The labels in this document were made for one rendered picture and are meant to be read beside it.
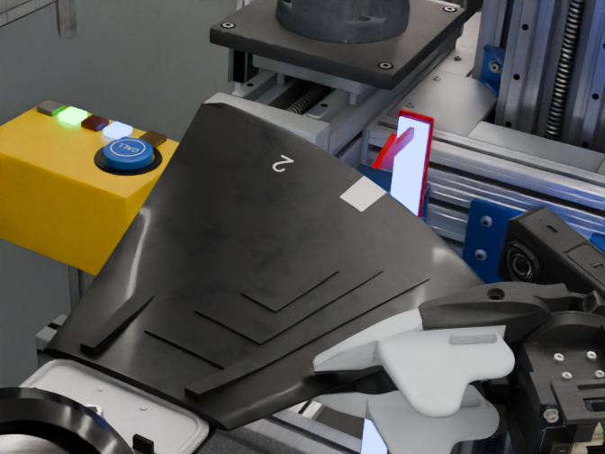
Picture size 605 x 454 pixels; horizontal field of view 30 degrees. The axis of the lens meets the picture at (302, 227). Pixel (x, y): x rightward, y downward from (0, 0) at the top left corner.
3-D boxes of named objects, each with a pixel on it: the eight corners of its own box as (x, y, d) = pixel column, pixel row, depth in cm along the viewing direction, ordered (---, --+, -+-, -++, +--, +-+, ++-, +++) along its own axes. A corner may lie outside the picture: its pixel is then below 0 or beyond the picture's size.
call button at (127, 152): (94, 167, 92) (92, 149, 91) (123, 148, 95) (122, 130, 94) (133, 181, 90) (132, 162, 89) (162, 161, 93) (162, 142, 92)
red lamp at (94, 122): (80, 127, 96) (79, 121, 96) (93, 119, 98) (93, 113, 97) (96, 132, 96) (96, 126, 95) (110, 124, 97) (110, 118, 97)
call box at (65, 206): (-19, 245, 99) (-32, 139, 93) (55, 196, 107) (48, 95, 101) (130, 305, 93) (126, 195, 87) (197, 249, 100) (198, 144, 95)
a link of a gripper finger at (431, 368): (337, 397, 48) (541, 394, 50) (317, 303, 53) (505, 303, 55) (327, 445, 50) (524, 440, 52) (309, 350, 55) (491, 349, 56)
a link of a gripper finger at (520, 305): (429, 303, 52) (609, 304, 53) (422, 281, 53) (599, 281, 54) (411, 375, 55) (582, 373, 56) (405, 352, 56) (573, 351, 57)
